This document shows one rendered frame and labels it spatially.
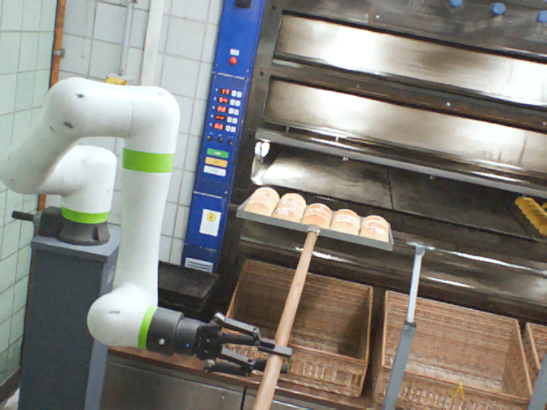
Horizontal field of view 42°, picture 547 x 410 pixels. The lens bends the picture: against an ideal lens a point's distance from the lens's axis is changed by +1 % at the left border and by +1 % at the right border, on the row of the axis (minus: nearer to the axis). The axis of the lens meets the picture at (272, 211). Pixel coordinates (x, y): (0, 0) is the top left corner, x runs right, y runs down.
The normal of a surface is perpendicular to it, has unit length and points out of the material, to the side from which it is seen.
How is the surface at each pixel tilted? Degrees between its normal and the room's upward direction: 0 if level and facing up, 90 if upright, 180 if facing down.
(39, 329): 90
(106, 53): 90
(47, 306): 90
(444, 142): 70
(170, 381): 91
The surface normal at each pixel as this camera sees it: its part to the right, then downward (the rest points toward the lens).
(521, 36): -0.13, 0.25
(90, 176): 0.52, 0.30
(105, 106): 0.61, -0.03
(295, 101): -0.06, -0.10
